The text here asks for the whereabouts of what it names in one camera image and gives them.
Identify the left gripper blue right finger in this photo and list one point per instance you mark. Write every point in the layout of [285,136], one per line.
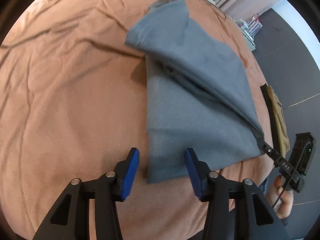
[198,173]

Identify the orange-brown bed sheet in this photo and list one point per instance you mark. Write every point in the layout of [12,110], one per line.
[73,103]

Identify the person's right hand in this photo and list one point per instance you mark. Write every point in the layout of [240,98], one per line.
[283,199]

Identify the grey t-shirt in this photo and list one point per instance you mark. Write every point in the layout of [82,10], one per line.
[198,95]

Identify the folded brown garment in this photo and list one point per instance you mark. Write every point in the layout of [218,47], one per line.
[280,137]

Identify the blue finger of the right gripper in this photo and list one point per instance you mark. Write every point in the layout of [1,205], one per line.
[265,148]

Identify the white bedside cabinet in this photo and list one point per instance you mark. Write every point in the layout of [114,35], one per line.
[249,29]

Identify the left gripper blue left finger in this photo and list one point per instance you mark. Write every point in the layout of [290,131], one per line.
[125,172]

